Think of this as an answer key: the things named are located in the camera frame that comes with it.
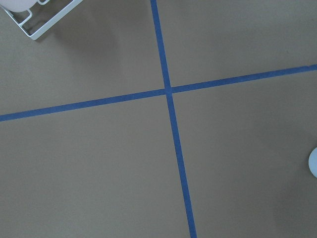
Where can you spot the light blue plastic cup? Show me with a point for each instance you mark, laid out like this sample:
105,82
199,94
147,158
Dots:
312,162

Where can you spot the white wire cup rack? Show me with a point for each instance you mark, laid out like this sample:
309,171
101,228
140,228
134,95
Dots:
37,20

